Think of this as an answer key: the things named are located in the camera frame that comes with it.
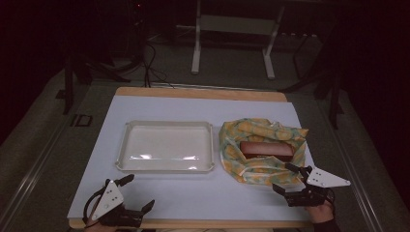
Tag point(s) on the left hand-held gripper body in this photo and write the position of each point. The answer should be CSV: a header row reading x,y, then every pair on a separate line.
x,y
109,199

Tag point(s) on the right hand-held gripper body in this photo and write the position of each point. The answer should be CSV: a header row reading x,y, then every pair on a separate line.
x,y
324,179

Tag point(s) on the brown loaf block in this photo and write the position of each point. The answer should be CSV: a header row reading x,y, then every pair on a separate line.
x,y
267,149

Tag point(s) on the yellow green patterned cloth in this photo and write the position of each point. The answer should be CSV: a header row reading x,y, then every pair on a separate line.
x,y
232,154

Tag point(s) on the person's left hand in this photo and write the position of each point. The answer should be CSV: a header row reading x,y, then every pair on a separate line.
x,y
93,227

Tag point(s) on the person's right hand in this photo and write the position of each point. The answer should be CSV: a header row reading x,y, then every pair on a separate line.
x,y
319,212

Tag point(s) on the white table mat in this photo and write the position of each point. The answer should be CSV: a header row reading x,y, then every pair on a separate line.
x,y
193,193

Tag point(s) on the white plastic tray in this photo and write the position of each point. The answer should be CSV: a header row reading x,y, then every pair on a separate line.
x,y
167,146

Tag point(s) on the black metal stand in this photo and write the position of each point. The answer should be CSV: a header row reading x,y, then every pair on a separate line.
x,y
68,87
334,96

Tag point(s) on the white metal stand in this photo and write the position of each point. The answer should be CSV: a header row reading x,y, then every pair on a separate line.
x,y
232,25

